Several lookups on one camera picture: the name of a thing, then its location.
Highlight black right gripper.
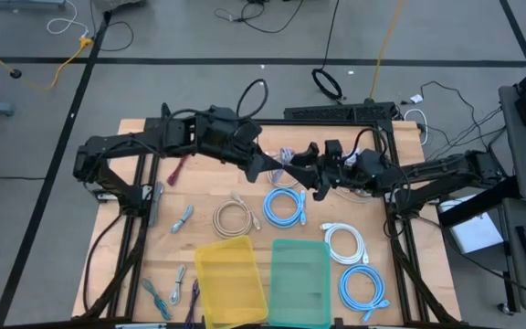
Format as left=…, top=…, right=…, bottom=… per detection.
left=285, top=142, right=385, bottom=202

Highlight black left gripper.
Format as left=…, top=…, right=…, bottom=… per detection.
left=198, top=105, right=288, bottom=185

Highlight lavender white USB cable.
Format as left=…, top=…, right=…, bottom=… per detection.
left=266, top=146, right=301, bottom=189

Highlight light blue cable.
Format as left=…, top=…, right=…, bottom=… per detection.
left=261, top=186, right=309, bottom=229
left=338, top=263, right=391, bottom=324

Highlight beige ethernet cable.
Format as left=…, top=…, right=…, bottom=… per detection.
left=211, top=191, right=262, bottom=239

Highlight white ethernet cable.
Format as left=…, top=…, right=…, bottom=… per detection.
left=320, top=221, right=371, bottom=266

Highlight red USB cable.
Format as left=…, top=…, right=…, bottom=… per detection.
left=166, top=154, right=190, bottom=187

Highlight yellow translucent plastic bin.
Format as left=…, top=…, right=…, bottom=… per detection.
left=193, top=234, right=269, bottom=329

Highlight purple USB cable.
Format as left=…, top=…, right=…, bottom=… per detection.
left=183, top=278, right=201, bottom=329

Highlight teal USB cable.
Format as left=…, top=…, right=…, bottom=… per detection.
left=141, top=277, right=173, bottom=322

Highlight black perforated box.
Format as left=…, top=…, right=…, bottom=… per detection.
left=283, top=101, right=399, bottom=123

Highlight green translucent plastic bin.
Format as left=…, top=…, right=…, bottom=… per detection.
left=267, top=238, right=332, bottom=329

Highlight white box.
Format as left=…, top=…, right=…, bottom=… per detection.
left=437, top=194, right=505, bottom=255

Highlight black stand beam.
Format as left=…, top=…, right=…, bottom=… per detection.
left=436, top=175, right=520, bottom=228

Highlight long grey floor foot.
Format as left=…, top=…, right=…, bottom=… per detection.
left=0, top=0, right=68, bottom=11

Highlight black aluminium table frame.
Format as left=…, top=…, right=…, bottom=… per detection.
left=71, top=102, right=463, bottom=329

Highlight black coiled floor cable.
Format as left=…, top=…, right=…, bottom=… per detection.
left=310, top=0, right=344, bottom=102

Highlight white cable loop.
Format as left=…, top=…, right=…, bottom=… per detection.
left=402, top=108, right=429, bottom=147

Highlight black floor cable tangle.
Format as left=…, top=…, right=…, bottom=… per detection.
left=213, top=0, right=306, bottom=35

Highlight orange floor cord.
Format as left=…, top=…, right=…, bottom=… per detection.
left=368, top=0, right=405, bottom=103

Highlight black desk cables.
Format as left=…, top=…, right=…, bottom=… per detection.
left=420, top=80, right=506, bottom=161

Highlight black looped floor cable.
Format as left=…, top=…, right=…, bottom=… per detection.
left=89, top=11, right=135, bottom=53

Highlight long black floor cable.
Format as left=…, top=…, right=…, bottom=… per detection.
left=445, top=246, right=526, bottom=303

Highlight yellow extension cord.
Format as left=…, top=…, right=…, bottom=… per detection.
left=0, top=35, right=95, bottom=91

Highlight white floor cable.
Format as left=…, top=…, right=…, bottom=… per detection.
left=46, top=0, right=91, bottom=38

